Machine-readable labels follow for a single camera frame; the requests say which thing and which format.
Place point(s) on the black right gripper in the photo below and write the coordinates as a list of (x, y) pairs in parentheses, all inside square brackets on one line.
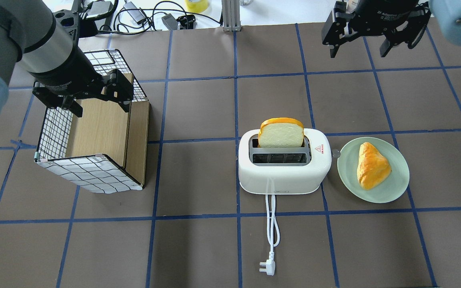
[(386, 14)]

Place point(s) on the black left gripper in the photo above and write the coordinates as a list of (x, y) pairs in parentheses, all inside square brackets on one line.
[(67, 73)]

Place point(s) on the white two-slot toaster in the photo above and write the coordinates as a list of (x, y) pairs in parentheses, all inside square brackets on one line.
[(284, 171)]

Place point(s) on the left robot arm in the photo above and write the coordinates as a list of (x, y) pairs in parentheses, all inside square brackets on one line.
[(45, 44)]

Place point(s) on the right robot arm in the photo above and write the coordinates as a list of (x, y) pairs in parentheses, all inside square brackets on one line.
[(448, 15)]

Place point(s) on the wooden box with grid cloth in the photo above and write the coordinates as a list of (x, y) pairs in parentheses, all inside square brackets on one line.
[(104, 151)]

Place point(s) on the grey power brick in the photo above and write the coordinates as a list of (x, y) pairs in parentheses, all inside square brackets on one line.
[(137, 15)]

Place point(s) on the toast bread slice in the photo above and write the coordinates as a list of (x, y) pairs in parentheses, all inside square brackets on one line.
[(281, 132)]

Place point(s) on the golden croissant pastry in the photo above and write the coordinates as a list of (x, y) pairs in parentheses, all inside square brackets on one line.
[(372, 168)]

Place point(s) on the light green plate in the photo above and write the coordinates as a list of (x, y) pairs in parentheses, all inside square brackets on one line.
[(388, 190)]

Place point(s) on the black power adapter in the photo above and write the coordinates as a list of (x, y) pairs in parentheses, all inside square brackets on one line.
[(184, 22)]

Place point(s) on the yellow tape roll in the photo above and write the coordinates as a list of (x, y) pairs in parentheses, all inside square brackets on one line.
[(197, 6)]

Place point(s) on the aluminium profile post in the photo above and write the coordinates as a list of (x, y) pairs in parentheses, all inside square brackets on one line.
[(231, 15)]

